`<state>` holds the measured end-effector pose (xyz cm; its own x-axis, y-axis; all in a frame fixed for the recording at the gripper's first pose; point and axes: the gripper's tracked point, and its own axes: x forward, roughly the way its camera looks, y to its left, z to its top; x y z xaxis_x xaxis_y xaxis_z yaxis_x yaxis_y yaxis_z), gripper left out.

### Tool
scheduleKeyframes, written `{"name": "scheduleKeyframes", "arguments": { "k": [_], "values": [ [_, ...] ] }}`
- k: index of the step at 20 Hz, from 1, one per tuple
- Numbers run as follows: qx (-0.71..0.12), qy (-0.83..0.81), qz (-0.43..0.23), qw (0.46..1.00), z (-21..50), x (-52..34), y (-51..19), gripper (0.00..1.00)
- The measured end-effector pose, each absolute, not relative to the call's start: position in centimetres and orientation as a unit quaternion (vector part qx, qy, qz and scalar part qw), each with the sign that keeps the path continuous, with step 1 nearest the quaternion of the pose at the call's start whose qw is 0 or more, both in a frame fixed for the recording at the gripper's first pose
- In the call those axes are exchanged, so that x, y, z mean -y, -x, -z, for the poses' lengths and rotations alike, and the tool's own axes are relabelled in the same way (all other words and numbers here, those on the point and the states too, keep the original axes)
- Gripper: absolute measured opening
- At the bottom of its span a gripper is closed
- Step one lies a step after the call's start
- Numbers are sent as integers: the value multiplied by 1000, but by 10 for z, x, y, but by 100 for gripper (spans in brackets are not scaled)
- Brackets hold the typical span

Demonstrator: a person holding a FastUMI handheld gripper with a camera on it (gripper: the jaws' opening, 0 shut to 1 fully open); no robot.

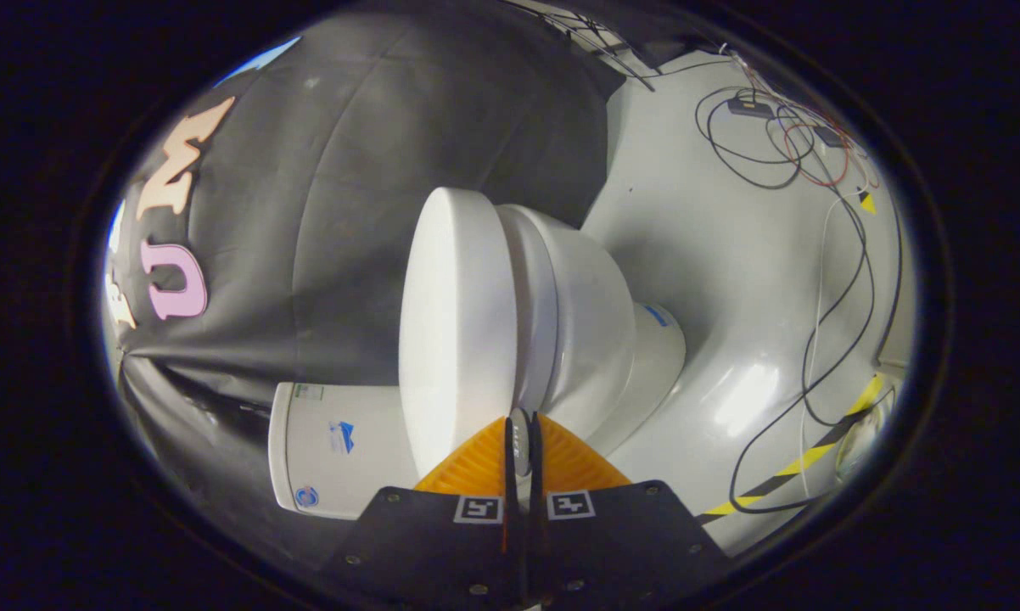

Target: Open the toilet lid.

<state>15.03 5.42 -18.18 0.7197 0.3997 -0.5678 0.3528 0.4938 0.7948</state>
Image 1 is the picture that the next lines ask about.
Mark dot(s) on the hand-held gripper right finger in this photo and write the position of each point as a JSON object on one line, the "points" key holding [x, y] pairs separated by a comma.
{"points": [[620, 543]]}

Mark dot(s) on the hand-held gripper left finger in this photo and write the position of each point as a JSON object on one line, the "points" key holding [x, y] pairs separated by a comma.
{"points": [[429, 543]]}

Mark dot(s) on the white toilet lid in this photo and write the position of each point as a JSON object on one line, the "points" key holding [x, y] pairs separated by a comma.
{"points": [[455, 322]]}

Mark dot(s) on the white toilet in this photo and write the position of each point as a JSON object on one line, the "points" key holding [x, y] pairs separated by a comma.
{"points": [[591, 322]]}

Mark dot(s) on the white toilet seat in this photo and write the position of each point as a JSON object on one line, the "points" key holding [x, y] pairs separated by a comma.
{"points": [[535, 322]]}

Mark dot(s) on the yellow black floor tape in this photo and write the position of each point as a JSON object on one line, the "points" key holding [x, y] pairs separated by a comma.
{"points": [[803, 461]]}

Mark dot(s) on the black backdrop cloth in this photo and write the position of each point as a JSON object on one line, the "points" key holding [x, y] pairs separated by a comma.
{"points": [[349, 170]]}

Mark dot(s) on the small black power adapter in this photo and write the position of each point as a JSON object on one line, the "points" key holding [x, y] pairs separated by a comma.
{"points": [[749, 106]]}

